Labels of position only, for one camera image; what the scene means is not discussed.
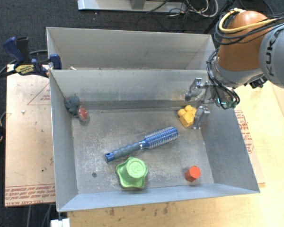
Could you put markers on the red round disc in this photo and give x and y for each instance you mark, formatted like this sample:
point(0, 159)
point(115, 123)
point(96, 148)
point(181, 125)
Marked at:
point(83, 113)

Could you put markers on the blue hairbrush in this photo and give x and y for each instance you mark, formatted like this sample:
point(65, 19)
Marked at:
point(153, 138)

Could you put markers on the yellow toy block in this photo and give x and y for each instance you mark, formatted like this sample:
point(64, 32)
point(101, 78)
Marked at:
point(186, 117)

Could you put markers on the grey metal bin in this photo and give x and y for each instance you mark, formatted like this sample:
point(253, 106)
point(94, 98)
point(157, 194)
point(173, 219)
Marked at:
point(142, 148)

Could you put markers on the green star-shaped cup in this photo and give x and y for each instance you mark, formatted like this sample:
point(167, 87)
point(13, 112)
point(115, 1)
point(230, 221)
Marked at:
point(132, 172)

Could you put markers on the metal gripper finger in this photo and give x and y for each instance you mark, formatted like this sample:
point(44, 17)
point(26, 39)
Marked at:
point(194, 89)
point(201, 117)

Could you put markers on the orange hexagonal block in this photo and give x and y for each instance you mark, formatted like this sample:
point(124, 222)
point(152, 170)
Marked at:
point(192, 173)

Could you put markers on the brown cardboard board, red print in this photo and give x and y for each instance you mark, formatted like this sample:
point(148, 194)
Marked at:
point(28, 136)

